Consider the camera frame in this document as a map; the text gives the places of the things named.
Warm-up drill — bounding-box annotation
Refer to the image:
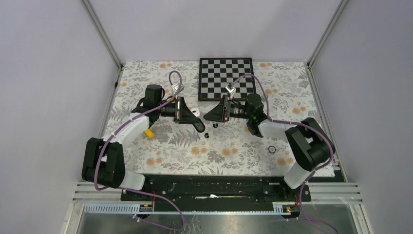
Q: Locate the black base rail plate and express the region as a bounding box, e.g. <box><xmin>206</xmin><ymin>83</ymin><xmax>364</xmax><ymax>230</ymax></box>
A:
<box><xmin>121</xmin><ymin>174</ymin><xmax>311</xmax><ymax>209</ymax></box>

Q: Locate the slotted grey cable duct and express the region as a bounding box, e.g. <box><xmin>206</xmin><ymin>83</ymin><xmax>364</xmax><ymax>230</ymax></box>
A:
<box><xmin>83</xmin><ymin>203</ymin><xmax>292</xmax><ymax>216</ymax></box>

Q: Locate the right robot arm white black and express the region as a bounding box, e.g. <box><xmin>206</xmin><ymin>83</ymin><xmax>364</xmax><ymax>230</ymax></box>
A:
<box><xmin>204</xmin><ymin>94</ymin><xmax>336</xmax><ymax>201</ymax></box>

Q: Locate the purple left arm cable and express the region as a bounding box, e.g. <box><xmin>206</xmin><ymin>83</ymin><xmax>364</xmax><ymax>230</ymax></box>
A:
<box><xmin>94</xmin><ymin>70</ymin><xmax>187</xmax><ymax>232</ymax></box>

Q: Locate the white earbud charging case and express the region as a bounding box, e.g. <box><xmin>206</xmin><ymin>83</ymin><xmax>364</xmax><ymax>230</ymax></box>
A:
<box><xmin>191</xmin><ymin>108</ymin><xmax>200</xmax><ymax>117</ymax></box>

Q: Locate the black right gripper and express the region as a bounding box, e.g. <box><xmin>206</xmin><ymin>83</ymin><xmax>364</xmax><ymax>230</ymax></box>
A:
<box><xmin>203</xmin><ymin>95</ymin><xmax>252</xmax><ymax>124</ymax></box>

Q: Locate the black white checkerboard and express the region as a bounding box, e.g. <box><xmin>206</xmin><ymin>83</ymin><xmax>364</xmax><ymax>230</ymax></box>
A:
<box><xmin>198</xmin><ymin>58</ymin><xmax>254</xmax><ymax>101</ymax></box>

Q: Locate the black oval earbud case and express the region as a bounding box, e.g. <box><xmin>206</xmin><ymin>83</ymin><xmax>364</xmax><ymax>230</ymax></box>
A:
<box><xmin>192</xmin><ymin>122</ymin><xmax>206</xmax><ymax>133</ymax></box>

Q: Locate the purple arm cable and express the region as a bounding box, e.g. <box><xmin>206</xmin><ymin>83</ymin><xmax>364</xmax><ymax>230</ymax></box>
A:
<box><xmin>94</xmin><ymin>70</ymin><xmax>187</xmax><ymax>232</ymax></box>
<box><xmin>230</xmin><ymin>73</ymin><xmax>339</xmax><ymax>234</ymax></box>

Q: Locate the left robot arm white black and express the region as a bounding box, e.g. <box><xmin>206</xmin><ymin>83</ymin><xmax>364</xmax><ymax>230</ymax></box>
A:
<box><xmin>81</xmin><ymin>84</ymin><xmax>206</xmax><ymax>200</ymax></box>

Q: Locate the floral patterned table mat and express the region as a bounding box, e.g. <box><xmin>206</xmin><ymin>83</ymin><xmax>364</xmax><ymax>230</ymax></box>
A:
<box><xmin>103</xmin><ymin>61</ymin><xmax>320</xmax><ymax>176</ymax></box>

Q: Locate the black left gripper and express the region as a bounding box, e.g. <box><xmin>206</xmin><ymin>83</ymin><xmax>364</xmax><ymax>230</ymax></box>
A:
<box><xmin>156</xmin><ymin>97</ymin><xmax>200</xmax><ymax>124</ymax></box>

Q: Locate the yellow block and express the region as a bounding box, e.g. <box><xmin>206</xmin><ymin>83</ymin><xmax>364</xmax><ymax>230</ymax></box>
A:
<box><xmin>145</xmin><ymin>129</ymin><xmax>154</xmax><ymax>138</ymax></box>

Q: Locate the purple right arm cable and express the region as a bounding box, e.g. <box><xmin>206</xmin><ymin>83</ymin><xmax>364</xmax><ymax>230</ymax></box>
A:
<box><xmin>230</xmin><ymin>73</ymin><xmax>339</xmax><ymax>234</ymax></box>

